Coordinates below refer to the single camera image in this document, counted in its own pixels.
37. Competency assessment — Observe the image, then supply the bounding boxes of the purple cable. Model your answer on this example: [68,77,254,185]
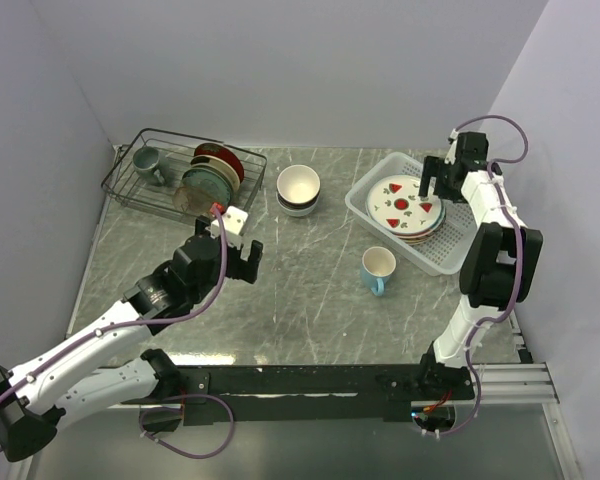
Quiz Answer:
[0,207,236,459]
[429,115,531,441]

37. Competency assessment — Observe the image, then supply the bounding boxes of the red rimmed bottom plate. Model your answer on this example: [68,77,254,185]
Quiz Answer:
[370,202,446,244]

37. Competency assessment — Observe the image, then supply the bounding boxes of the clear brown glass plate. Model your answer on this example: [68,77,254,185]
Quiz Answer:
[172,185,226,218]

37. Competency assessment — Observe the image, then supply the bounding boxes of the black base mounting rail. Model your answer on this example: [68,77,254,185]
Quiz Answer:
[123,364,464,426]

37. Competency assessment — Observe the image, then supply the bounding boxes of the cream plate in rack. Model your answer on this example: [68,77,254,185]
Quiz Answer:
[190,155,241,192]

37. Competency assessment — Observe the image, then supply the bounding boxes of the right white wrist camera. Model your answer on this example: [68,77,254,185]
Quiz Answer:
[444,129,459,165]

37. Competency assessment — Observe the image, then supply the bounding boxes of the white top bowl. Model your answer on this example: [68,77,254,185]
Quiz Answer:
[276,165,321,204]

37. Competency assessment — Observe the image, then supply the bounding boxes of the grey ceramic mug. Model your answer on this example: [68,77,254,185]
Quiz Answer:
[132,146,166,187]

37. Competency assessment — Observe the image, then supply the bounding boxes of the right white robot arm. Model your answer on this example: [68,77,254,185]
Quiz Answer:
[417,131,543,399]

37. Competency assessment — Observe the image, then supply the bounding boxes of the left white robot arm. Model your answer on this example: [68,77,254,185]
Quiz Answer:
[0,207,263,462]

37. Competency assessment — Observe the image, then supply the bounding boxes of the dark striped bottom bowl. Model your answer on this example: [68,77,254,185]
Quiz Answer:
[276,193,320,218]

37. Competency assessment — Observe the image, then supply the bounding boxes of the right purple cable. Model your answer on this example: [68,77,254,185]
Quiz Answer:
[429,115,531,441]

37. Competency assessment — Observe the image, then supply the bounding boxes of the black wire dish rack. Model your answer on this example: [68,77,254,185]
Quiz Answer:
[101,128,267,225]

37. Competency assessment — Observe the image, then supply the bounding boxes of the white watermelon pattern plate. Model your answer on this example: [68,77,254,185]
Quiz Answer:
[365,174,446,238]

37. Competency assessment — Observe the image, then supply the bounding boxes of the dark red plate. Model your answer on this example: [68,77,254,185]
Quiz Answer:
[194,142,245,181]

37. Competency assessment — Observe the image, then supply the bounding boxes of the white plastic perforated bin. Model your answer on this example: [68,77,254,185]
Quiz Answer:
[345,152,477,276]

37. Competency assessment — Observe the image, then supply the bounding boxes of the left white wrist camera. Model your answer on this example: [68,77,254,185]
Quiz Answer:
[221,206,249,248]

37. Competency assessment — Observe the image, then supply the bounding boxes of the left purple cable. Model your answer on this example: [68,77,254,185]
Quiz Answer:
[0,207,236,459]

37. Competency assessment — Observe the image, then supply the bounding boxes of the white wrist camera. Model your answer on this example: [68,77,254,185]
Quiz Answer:
[221,206,249,248]
[444,129,459,165]

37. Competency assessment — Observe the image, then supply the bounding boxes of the teal patterned plate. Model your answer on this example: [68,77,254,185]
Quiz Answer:
[182,168,233,207]

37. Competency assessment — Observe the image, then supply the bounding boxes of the light blue mug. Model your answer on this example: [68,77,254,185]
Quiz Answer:
[360,246,397,296]

